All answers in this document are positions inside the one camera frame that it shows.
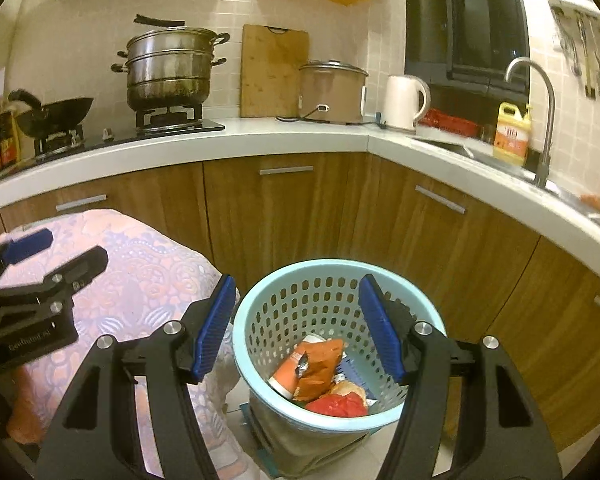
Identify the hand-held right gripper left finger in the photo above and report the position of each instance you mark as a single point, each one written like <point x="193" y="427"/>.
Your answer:
<point x="215" y="330"/>

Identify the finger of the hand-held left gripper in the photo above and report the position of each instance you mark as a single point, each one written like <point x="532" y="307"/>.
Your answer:
<point x="80" y="267"/>
<point x="27" y="247"/>

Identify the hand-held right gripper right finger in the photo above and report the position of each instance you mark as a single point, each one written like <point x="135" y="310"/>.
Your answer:
<point x="380" y="330"/>

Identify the blue white wrapper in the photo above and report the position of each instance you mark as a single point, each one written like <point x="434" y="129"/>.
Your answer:
<point x="350" y="370"/>

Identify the yellow wrapper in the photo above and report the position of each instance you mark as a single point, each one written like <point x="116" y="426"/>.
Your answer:
<point x="350" y="387"/>

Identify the orange snack packet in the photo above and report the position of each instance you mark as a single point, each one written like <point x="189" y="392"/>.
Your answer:
<point x="325" y="367"/>

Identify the light blue plastic wastebasket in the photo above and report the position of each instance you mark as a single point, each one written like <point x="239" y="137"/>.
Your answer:
<point x="325" y="266"/>

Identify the red white paper cup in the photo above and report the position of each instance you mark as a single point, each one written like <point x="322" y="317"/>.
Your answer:
<point x="282" y="382"/>

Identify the red plastic bag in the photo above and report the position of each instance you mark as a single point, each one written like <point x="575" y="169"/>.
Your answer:
<point x="337" y="405"/>

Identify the pink patterned tablecloth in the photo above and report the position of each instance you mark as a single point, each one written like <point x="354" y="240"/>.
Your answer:
<point x="145" y="270"/>

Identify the wooden kitchen cabinet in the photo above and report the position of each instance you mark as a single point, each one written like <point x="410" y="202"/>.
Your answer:
<point x="290" y="220"/>

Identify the black wok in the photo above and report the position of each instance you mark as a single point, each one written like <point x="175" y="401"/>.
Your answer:
<point x="55" y="115"/>

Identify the black gas stove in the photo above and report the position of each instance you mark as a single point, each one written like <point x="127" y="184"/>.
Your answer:
<point x="180" y="125"/>

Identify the steel kitchen sink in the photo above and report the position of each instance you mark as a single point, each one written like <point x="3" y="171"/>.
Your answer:
<point x="455" y="147"/>

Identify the steel steamer pot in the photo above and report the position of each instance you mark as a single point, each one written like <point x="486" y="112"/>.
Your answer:
<point x="170" y="70"/>

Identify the red plastic basket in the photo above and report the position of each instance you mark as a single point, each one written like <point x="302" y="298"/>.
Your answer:
<point x="450" y="122"/>

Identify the white electric kettle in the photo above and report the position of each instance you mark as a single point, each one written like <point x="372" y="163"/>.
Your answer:
<point x="402" y="105"/>

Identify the yellow detergent bottle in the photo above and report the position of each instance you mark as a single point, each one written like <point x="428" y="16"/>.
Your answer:
<point x="510" y="140"/>

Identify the beige rice cooker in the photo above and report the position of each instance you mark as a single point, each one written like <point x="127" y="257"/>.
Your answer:
<point x="330" y="95"/>

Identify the steel sink faucet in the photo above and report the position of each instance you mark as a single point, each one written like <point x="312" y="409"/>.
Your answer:
<point x="547" y="125"/>

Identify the wooden cutting board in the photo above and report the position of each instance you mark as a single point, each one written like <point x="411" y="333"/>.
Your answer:
<point x="272" y="70"/>

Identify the hanging kitchen utensils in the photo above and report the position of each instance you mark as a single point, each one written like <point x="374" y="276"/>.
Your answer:
<point x="587" y="60"/>

